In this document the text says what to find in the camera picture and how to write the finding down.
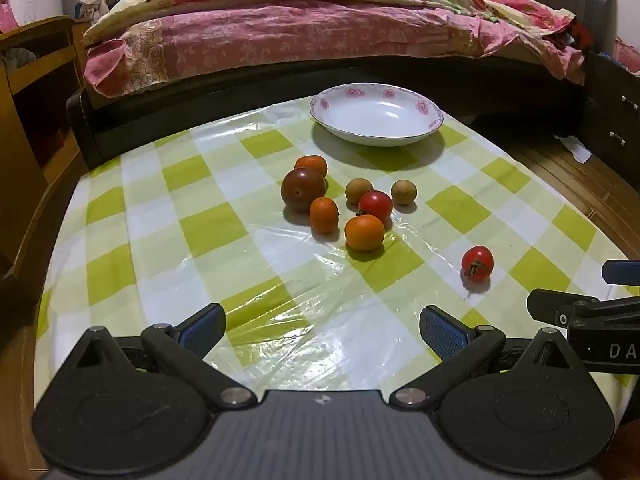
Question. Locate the pink floral bed sheet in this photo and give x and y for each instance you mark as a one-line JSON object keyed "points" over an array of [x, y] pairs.
{"points": [[300, 40]]}

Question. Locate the white floral rim plate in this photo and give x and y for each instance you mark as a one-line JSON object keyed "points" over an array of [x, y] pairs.
{"points": [[375, 115]]}

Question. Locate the pink basket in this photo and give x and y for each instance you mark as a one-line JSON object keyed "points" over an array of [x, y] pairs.
{"points": [[627, 55]]}

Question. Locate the dark red tomato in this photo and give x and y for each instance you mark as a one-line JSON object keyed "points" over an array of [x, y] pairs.
{"points": [[302, 190]]}

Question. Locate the brown wooden cabinet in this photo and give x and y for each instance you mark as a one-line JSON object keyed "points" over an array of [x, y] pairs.
{"points": [[30, 125]]}

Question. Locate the red cherry tomato with stem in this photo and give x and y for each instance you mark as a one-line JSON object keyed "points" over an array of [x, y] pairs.
{"points": [[477, 260]]}

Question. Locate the large orange kumquat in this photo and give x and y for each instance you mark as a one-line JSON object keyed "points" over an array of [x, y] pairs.
{"points": [[364, 234]]}

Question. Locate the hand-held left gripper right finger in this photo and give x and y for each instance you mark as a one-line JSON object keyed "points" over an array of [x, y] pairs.
{"points": [[442, 332]]}

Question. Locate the dark wooden nightstand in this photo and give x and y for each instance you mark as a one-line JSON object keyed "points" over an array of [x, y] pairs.
{"points": [[612, 115]]}

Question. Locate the small orange kumquat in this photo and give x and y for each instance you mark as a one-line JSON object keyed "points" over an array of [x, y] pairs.
{"points": [[324, 216], [312, 164]]}

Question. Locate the dark red clothes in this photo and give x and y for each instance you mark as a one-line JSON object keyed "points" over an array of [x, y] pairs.
{"points": [[577, 35]]}

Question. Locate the brown longan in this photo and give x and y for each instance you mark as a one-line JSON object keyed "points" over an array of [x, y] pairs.
{"points": [[404, 192], [356, 189]]}

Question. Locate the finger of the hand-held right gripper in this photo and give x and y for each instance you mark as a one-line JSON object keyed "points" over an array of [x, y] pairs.
{"points": [[620, 271], [547, 307]]}

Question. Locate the white crumpled paper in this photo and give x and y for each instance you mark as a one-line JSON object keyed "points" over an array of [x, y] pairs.
{"points": [[575, 147]]}

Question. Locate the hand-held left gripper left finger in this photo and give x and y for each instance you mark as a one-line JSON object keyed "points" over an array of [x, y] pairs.
{"points": [[205, 327]]}

